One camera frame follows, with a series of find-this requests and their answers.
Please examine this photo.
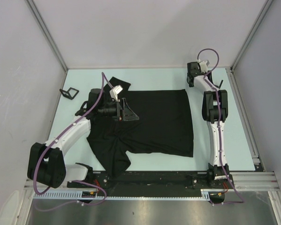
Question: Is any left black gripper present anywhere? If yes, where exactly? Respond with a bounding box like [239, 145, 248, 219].
[98, 98, 138, 121]

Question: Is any black t-shirt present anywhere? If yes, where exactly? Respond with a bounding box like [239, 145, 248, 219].
[87, 77, 194, 178]

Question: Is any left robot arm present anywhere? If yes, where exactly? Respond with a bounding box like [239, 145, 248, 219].
[27, 85, 139, 188]

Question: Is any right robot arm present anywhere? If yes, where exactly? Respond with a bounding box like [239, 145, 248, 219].
[187, 60, 229, 188]

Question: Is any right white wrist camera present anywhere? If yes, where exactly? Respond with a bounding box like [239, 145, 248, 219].
[197, 59, 210, 73]

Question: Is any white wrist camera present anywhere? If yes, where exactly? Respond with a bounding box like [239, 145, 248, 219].
[109, 85, 123, 102]
[197, 59, 210, 73]

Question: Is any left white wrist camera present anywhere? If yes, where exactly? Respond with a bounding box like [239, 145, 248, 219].
[109, 85, 123, 102]

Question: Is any right black wire stand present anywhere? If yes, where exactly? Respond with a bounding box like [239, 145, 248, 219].
[211, 80, 223, 91]

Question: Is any black wire stand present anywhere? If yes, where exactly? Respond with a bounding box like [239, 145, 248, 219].
[211, 80, 223, 91]
[59, 87, 79, 100]

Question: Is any left black wire stand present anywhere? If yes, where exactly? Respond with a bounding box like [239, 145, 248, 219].
[59, 87, 79, 100]

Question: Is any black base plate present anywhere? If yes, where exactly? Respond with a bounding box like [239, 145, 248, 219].
[67, 171, 233, 203]

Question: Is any white cable duct rail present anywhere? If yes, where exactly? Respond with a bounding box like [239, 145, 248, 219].
[33, 190, 224, 201]

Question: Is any aluminium frame rail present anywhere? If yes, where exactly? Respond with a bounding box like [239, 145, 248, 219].
[24, 171, 278, 189]

